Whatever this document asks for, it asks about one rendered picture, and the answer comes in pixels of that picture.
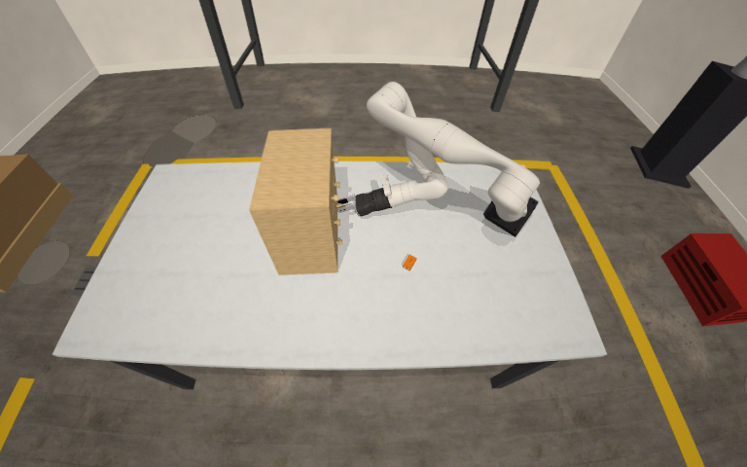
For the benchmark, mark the orange rectangular block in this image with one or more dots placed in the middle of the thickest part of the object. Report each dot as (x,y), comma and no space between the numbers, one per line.
(409,262)

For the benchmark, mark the light wooden chest of drawers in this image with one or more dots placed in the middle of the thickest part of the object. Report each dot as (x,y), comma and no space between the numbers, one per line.
(290,203)

